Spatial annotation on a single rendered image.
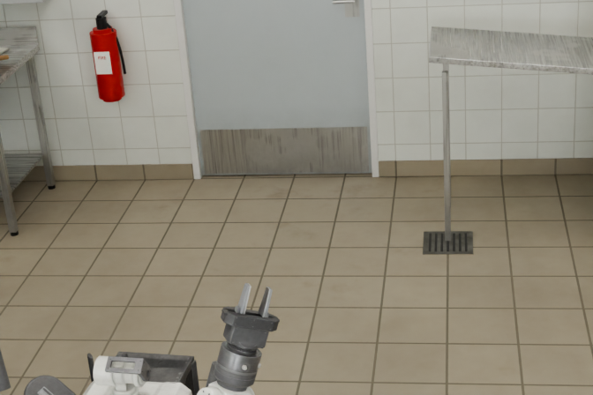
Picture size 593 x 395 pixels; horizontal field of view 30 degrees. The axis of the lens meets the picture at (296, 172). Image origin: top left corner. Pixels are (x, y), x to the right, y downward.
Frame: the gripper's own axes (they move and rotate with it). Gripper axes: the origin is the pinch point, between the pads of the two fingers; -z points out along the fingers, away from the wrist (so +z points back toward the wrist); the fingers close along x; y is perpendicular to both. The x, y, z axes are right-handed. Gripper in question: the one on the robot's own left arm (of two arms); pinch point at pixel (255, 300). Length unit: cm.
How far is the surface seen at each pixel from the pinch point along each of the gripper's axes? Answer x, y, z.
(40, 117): -8, 436, 42
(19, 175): -1, 412, 73
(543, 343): -198, 174, 50
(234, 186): -119, 395, 51
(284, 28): -120, 381, -45
